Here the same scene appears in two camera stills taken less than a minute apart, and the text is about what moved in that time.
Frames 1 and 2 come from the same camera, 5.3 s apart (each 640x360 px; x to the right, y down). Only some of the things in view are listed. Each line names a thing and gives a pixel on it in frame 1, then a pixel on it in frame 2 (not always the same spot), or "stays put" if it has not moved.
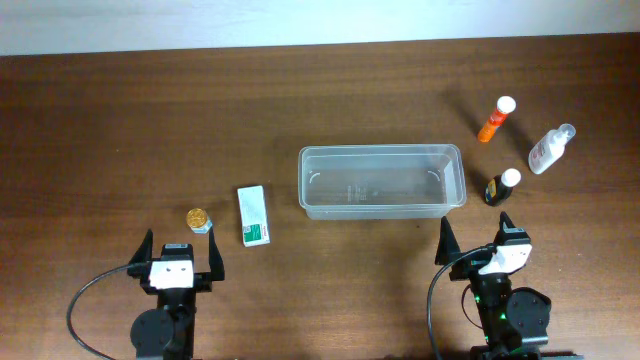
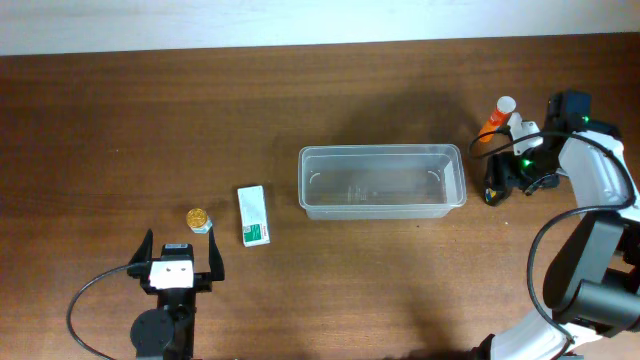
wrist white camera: [507, 259] to [518, 128]
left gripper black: [140, 264] stays put
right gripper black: [448, 248] to [502, 173]
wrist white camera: [169, 274] stays put
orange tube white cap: [505, 106] stays put
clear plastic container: [373, 182] stays put
